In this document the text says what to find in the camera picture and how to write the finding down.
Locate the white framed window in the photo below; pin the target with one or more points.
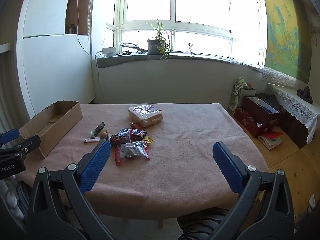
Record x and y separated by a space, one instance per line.
200 5

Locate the wooden shelf niche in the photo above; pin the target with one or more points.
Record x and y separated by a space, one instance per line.
82 12

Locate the green gift bag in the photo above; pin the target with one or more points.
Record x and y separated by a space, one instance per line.
236 97

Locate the green jelly cup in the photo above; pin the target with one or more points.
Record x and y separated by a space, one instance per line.
92 133

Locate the round brown snack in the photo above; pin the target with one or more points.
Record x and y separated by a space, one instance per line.
103 134

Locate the white pleated curtain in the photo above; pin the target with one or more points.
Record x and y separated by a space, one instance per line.
8 85

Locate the brown chocolate bar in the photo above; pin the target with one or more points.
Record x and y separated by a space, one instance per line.
138 134
125 131

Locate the dark brown cake packet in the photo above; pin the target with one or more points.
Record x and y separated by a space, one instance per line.
120 138

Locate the pink candy packet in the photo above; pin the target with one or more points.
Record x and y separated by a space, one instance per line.
91 140

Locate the zebra striped cloth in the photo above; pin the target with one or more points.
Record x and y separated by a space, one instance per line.
200 223

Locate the white power strip box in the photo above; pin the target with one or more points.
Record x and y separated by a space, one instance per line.
108 51

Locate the small animal figurine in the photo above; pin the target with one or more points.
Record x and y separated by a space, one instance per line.
190 48

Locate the white lace cloth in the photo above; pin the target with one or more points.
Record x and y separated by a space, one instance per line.
297 105

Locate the open book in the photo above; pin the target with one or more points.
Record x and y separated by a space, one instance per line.
271 141

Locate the cardboard box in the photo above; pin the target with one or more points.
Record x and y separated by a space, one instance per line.
57 127

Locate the white cabinet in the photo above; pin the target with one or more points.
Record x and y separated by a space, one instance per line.
55 62

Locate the landscape wall poster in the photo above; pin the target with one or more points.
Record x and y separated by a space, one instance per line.
285 37

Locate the clear red-edged snack packet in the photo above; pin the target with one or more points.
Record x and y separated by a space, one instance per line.
132 151

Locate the red open box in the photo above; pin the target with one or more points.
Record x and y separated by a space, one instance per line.
246 123

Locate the dark tea set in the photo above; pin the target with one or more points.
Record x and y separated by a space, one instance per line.
305 94

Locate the maroon open box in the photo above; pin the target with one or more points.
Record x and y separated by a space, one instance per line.
265 116

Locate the yellow candy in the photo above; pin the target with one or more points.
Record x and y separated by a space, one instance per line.
148 141

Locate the white fluffy cloth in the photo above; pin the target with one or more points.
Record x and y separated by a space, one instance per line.
10 201

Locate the bagged sliced bread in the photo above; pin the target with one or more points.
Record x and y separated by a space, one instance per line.
146 117

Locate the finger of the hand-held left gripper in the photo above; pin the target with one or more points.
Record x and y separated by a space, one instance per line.
8 135
23 147

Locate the potted spider plant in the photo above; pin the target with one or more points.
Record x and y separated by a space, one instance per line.
155 46

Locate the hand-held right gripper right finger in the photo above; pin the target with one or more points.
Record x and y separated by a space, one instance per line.
228 170

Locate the black candy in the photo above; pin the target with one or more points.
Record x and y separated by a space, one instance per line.
100 125

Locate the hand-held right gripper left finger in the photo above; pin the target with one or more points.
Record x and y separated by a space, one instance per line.
96 165

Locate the grey stone windowsill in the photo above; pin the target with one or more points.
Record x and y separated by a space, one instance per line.
125 60

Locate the white wall socket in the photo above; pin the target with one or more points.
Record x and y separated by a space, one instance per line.
312 202

